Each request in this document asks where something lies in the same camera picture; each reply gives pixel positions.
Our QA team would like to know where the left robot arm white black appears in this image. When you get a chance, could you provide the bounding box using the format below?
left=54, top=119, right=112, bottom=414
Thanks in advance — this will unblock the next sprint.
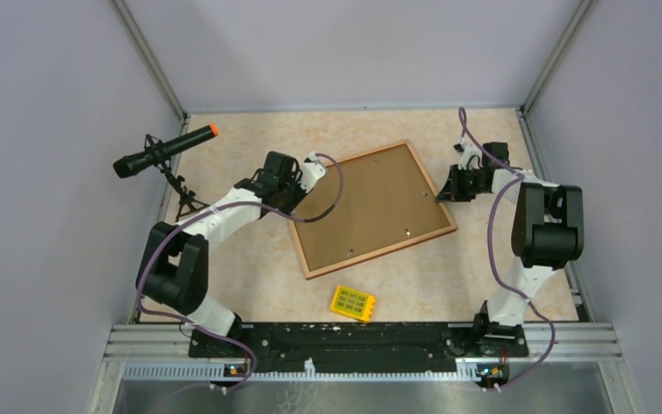
left=136, top=151, right=328, bottom=357

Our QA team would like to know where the red wooden picture frame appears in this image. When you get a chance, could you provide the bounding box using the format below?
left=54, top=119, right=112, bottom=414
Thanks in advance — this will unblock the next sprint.
left=291, top=140, right=458, bottom=279

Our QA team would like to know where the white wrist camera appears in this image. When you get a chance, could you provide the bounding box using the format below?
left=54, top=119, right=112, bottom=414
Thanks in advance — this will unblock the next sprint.
left=453, top=142, right=482, bottom=170
left=300, top=152, right=328, bottom=193

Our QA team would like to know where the aluminium rail frame front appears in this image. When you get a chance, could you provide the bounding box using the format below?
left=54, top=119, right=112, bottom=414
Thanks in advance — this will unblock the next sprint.
left=90, top=322, right=640, bottom=413

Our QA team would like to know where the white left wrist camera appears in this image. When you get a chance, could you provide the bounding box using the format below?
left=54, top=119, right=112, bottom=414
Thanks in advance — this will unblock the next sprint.
left=300, top=152, right=328, bottom=193

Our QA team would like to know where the white slotted cable duct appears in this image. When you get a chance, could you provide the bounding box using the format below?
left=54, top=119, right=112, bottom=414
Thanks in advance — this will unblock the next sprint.
left=122, top=359, right=480, bottom=382

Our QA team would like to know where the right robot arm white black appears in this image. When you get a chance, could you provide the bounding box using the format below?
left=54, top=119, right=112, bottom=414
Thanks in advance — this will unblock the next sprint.
left=435, top=142, right=584, bottom=355

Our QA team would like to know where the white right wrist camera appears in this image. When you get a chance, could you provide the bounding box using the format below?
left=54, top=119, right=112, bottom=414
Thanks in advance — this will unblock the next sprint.
left=453, top=142, right=482, bottom=170

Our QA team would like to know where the black microphone orange tip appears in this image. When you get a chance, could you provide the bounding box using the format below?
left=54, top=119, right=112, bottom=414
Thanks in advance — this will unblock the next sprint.
left=113, top=124, right=219, bottom=179

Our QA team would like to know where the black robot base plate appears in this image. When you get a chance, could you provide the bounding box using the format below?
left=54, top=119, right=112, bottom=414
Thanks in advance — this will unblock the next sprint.
left=188, top=322, right=529, bottom=373

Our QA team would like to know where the black mini tripod stand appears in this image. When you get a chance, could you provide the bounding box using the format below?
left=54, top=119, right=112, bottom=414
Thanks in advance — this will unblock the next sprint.
left=144, top=134, right=209, bottom=221

